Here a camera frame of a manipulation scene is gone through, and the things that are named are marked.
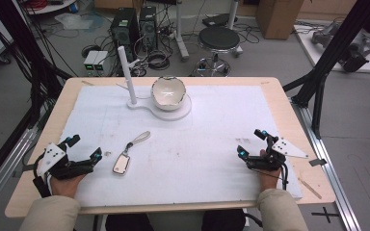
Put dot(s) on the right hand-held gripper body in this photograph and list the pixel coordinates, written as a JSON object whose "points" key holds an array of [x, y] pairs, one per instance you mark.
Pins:
{"points": [[277, 153]]}

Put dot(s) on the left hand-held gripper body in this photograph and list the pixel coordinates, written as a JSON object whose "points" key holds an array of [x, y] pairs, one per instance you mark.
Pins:
{"points": [[55, 160]]}

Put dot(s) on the person's left hand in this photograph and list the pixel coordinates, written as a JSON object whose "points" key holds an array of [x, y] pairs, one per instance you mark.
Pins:
{"points": [[65, 184]]}

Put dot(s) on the person's right hand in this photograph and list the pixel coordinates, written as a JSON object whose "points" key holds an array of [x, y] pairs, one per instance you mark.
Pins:
{"points": [[269, 179]]}

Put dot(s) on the white foam mat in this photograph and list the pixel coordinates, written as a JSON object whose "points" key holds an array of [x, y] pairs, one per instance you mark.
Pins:
{"points": [[189, 150]]}

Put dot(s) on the white stand with round base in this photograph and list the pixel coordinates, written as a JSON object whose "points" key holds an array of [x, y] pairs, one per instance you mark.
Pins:
{"points": [[131, 93]]}

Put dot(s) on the white power supply unit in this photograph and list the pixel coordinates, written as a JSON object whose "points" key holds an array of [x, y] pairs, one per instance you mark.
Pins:
{"points": [[90, 61], [100, 61]]}

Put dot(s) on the white ceramic bowl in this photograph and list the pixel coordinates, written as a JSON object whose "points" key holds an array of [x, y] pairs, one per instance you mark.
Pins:
{"points": [[168, 93]]}

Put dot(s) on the person's legs in dark pants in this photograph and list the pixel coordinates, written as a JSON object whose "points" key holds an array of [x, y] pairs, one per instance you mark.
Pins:
{"points": [[173, 221]]}

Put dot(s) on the black round stool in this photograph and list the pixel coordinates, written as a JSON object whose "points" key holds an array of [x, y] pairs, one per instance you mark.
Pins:
{"points": [[219, 38]]}

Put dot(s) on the white desk leg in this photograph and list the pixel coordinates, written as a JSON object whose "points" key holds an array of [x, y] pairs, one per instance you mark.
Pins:
{"points": [[234, 22], [181, 32]]}

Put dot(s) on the brown cardboard box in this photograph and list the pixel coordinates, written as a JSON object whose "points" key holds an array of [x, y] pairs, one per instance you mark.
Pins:
{"points": [[277, 17]]}

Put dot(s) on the white board with grey device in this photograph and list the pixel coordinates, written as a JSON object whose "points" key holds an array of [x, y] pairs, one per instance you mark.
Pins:
{"points": [[343, 45]]}

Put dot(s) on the black computer tower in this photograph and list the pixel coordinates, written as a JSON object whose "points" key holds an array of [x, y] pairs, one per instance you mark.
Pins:
{"points": [[148, 27], [124, 29]]}

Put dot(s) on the aluminium floor rail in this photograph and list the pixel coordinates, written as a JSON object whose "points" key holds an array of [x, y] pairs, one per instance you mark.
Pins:
{"points": [[332, 166], [6, 170]]}

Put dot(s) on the black metal frame stand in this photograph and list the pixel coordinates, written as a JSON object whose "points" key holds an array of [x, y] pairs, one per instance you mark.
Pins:
{"points": [[327, 61], [22, 54]]}

